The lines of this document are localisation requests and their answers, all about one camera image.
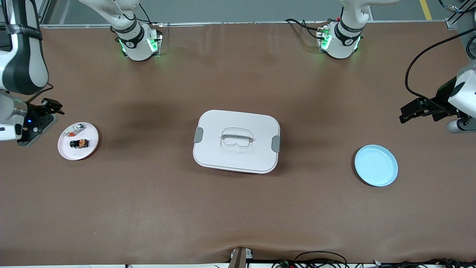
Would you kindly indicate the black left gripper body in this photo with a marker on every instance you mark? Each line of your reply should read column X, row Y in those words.
column 441, row 97

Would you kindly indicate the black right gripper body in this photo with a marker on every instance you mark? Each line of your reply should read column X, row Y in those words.
column 36, row 110

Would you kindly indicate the orange and black switch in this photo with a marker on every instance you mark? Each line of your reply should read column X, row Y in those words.
column 76, row 143

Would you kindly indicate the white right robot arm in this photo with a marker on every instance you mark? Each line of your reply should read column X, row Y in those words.
column 22, row 67

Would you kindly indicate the pink plate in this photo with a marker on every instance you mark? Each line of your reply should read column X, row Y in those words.
column 80, row 153

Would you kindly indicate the light blue plate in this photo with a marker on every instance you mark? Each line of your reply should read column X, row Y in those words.
column 375, row 165

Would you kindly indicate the grey box latch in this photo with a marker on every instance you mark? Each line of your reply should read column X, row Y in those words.
column 198, row 134
column 276, row 144

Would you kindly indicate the white lidded storage box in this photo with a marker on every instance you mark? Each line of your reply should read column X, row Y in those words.
column 238, row 160

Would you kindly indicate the red and clear switch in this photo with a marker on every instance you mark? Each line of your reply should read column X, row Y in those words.
column 70, row 133

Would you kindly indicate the aluminium frame profile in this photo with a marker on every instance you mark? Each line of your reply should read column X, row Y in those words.
column 44, row 11
column 450, row 23

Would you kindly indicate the brown post with bracket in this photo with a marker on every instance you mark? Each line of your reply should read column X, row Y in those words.
column 238, row 258

